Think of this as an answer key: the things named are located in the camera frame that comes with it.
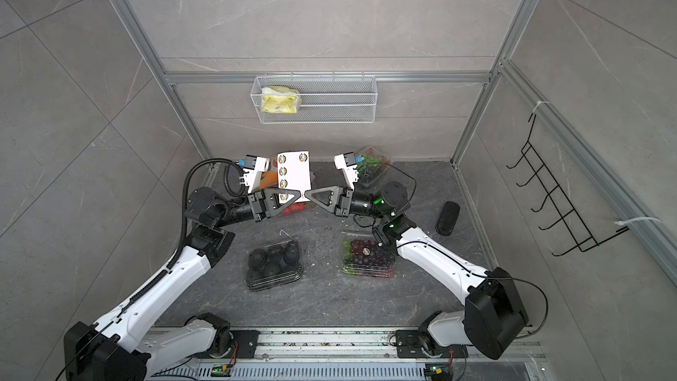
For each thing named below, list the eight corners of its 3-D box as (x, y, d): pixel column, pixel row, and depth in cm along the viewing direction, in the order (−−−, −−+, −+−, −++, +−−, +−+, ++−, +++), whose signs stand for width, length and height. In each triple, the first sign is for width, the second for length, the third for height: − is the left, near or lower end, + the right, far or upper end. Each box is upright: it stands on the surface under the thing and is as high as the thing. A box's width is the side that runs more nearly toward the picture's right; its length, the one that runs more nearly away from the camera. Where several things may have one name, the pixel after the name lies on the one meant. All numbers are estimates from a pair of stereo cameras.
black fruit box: (252, 297, 83) (245, 289, 78) (251, 259, 92) (245, 249, 86) (306, 283, 86) (303, 275, 80) (300, 247, 94) (297, 238, 89)
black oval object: (433, 231, 99) (435, 228, 97) (444, 202, 108) (446, 199, 106) (450, 238, 97) (452, 235, 95) (459, 208, 106) (462, 205, 104)
